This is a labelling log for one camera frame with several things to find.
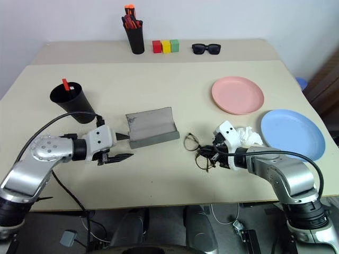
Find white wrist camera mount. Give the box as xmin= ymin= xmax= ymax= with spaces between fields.
xmin=215 ymin=121 xmax=243 ymax=170
xmin=82 ymin=124 xmax=118 ymax=162

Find wide black cup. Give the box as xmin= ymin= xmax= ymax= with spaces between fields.
xmin=49 ymin=81 xmax=97 ymax=125

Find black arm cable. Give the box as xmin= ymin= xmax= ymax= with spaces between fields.
xmin=213 ymin=144 xmax=325 ymax=202
xmin=14 ymin=111 xmax=106 ymax=164

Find crumpled white tissue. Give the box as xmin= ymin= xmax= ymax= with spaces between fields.
xmin=235 ymin=126 xmax=264 ymax=147

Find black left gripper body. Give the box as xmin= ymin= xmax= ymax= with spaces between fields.
xmin=91 ymin=131 xmax=119 ymax=167

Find black hanging cable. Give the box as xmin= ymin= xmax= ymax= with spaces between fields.
xmin=51 ymin=170 xmax=92 ymax=254

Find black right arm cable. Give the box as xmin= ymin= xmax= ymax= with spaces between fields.
xmin=213 ymin=144 xmax=325 ymax=202

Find blue round container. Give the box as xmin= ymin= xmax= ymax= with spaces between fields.
xmin=295 ymin=76 xmax=308 ymax=92

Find black sunglasses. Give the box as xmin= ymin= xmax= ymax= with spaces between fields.
xmin=191 ymin=43 xmax=222 ymax=56

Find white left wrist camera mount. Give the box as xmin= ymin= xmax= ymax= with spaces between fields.
xmin=82 ymin=124 xmax=118 ymax=162

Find tall black pen holder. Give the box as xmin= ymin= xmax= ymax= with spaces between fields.
xmin=126 ymin=25 xmax=146 ymax=55

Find brown wooden furniture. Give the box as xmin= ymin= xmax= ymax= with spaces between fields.
xmin=301 ymin=49 xmax=339 ymax=149

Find small grey box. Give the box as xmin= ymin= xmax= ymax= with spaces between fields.
xmin=59 ymin=230 xmax=78 ymax=247

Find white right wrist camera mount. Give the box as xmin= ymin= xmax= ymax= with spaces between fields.
xmin=215 ymin=121 xmax=243 ymax=170

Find grey open glasses case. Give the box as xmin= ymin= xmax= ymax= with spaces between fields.
xmin=124 ymin=106 xmax=181 ymax=150

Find blue plate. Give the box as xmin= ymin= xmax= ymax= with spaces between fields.
xmin=260 ymin=109 xmax=326 ymax=162

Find thin black-framed eyeglasses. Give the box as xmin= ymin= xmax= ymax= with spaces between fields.
xmin=183 ymin=132 xmax=217 ymax=173

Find black metal caster bracket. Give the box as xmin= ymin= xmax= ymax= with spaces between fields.
xmin=232 ymin=220 xmax=260 ymax=254

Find dark rounded grey shape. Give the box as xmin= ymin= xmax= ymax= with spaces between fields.
xmin=109 ymin=208 xmax=149 ymax=249
xmin=183 ymin=205 xmax=219 ymax=254

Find pink plate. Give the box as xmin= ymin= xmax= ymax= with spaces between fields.
xmin=211 ymin=76 xmax=265 ymax=115

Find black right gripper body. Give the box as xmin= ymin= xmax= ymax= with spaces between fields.
xmin=211 ymin=133 xmax=231 ymax=169

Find thin white cable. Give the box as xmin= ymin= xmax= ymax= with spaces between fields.
xmin=210 ymin=203 xmax=240 ymax=226

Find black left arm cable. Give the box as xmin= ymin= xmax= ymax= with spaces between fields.
xmin=14 ymin=111 xmax=106 ymax=164

